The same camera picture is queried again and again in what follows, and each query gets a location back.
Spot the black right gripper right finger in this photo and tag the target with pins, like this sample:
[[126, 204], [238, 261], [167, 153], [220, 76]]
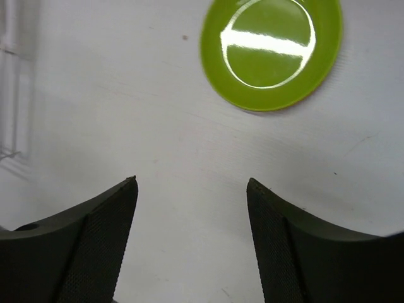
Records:
[[303, 258]]

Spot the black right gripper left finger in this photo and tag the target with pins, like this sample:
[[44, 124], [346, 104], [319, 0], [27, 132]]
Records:
[[72, 256]]

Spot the green plate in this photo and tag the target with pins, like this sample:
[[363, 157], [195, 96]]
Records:
[[268, 55]]

